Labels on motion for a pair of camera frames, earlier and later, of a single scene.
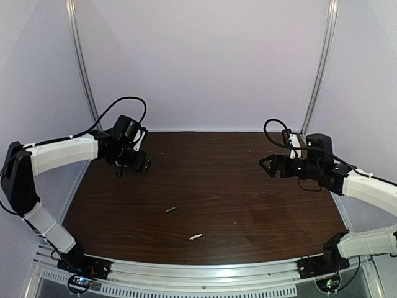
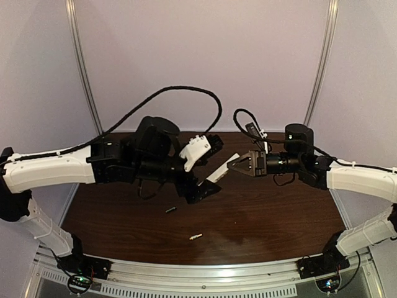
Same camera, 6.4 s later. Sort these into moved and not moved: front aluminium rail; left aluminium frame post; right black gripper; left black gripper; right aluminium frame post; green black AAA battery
Moved: left black gripper; right black gripper
Not moved: right aluminium frame post; front aluminium rail; left aluminium frame post; green black AAA battery
